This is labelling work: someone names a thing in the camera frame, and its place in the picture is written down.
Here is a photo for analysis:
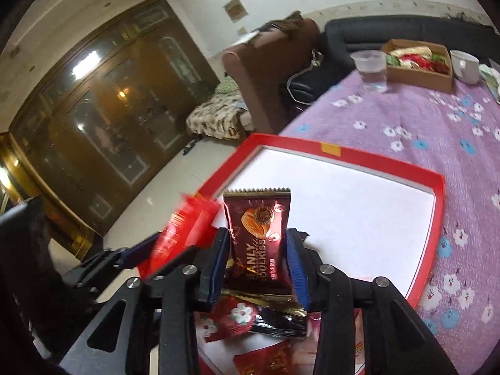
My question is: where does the clear plastic cup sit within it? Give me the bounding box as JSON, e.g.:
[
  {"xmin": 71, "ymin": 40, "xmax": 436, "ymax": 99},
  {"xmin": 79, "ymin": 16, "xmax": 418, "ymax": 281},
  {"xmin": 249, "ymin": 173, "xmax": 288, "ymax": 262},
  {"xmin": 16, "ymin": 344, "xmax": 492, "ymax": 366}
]
[{"xmin": 349, "ymin": 50, "xmax": 388, "ymax": 93}]

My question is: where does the brown armchair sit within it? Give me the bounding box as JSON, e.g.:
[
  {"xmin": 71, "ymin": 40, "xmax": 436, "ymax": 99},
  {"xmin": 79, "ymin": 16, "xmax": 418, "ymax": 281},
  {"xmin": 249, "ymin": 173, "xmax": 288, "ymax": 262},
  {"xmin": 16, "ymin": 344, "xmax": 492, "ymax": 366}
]
[{"xmin": 222, "ymin": 12, "xmax": 325, "ymax": 135}]

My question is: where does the white cable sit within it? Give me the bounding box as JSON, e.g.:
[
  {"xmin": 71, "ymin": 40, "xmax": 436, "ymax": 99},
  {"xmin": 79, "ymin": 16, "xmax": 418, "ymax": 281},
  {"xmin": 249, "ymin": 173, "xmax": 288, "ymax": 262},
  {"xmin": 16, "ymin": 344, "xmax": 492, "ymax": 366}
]
[{"xmin": 286, "ymin": 49, "xmax": 325, "ymax": 106}]

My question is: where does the small wall picture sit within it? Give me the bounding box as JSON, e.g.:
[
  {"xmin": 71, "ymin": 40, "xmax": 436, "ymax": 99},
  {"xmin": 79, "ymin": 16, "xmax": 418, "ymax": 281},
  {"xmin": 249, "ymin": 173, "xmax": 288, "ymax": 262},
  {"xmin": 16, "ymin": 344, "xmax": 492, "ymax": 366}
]
[{"xmin": 222, "ymin": 0, "xmax": 245, "ymax": 22}]

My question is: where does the dark cloth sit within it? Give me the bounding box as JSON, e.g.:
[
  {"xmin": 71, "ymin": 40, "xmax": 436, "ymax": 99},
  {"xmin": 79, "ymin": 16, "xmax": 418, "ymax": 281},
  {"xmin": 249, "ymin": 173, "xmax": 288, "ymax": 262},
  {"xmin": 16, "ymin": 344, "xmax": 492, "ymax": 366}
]
[{"xmin": 258, "ymin": 12, "xmax": 303, "ymax": 34}]

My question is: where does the large red snack packet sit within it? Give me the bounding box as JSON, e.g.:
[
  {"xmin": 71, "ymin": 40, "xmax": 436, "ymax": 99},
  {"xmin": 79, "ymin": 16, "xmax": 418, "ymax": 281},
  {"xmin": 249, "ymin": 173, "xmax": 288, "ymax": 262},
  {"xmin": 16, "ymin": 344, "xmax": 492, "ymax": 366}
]
[{"xmin": 138, "ymin": 194, "xmax": 221, "ymax": 282}]

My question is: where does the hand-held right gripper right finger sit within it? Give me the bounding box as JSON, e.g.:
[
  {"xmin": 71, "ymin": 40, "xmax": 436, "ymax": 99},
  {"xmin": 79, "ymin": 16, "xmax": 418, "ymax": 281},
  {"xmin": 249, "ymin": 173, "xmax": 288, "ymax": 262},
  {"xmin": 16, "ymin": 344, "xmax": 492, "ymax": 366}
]
[{"xmin": 285, "ymin": 227, "xmax": 459, "ymax": 375}]

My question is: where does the red box with white inside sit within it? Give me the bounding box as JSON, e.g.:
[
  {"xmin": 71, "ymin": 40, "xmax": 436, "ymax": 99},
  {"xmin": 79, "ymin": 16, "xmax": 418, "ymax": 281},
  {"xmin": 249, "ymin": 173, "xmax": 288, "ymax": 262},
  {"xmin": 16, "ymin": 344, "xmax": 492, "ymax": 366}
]
[{"xmin": 137, "ymin": 133, "xmax": 446, "ymax": 375}]

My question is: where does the patterned cushion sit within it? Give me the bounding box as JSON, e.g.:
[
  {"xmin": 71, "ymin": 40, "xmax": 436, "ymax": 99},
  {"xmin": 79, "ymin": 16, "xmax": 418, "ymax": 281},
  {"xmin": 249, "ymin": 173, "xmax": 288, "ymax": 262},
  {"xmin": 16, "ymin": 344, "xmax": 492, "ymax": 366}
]
[{"xmin": 185, "ymin": 76, "xmax": 251, "ymax": 141}]

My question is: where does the white mug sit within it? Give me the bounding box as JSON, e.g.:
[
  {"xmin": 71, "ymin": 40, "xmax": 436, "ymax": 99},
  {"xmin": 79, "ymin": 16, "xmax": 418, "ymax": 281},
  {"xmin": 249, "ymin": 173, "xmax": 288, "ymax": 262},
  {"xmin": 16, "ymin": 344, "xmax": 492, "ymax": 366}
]
[{"xmin": 449, "ymin": 49, "xmax": 480, "ymax": 85}]

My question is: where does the maroon almond snack packet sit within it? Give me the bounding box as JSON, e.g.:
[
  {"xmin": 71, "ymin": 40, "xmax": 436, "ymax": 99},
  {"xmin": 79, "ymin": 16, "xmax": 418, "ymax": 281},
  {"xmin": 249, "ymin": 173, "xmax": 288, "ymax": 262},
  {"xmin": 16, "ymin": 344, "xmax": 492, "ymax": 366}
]
[{"xmin": 222, "ymin": 187, "xmax": 303, "ymax": 305}]

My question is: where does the wooden cabinet with glass doors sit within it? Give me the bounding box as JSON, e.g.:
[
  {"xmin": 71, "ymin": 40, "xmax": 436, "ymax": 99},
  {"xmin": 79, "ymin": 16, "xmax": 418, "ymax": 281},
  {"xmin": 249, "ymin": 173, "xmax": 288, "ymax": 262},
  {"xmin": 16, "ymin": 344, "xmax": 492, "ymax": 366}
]
[{"xmin": 0, "ymin": 0, "xmax": 219, "ymax": 258}]

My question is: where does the black sofa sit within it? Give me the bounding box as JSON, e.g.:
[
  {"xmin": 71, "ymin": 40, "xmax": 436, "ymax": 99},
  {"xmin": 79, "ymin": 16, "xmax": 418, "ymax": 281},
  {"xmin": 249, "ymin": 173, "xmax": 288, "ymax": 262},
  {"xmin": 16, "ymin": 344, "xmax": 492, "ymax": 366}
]
[{"xmin": 287, "ymin": 15, "xmax": 497, "ymax": 104}]

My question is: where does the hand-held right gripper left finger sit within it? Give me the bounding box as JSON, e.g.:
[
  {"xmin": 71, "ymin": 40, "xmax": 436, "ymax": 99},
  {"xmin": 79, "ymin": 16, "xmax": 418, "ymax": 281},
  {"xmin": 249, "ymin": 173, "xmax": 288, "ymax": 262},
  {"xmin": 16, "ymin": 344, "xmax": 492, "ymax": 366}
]
[{"xmin": 58, "ymin": 227, "xmax": 231, "ymax": 375}]

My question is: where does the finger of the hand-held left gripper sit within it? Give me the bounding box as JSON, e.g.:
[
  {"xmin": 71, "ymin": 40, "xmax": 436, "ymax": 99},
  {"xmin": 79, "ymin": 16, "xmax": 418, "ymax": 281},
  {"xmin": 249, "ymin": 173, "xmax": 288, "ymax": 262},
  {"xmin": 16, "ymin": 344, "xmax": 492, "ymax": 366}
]
[
  {"xmin": 142, "ymin": 245, "xmax": 201, "ymax": 283},
  {"xmin": 62, "ymin": 234, "xmax": 163, "ymax": 288}
]

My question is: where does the black snack packet gold edge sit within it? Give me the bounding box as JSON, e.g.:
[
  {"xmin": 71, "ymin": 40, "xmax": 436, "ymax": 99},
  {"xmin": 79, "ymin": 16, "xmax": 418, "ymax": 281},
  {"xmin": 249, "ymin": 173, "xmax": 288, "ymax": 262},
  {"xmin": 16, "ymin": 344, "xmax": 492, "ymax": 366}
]
[{"xmin": 250, "ymin": 305, "xmax": 309, "ymax": 338}]

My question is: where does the cardboard box of candies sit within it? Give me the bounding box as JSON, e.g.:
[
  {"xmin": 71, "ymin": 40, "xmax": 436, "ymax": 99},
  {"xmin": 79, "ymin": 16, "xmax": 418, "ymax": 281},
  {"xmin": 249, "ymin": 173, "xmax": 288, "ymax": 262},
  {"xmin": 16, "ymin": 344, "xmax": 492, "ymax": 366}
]
[{"xmin": 381, "ymin": 39, "xmax": 454, "ymax": 93}]

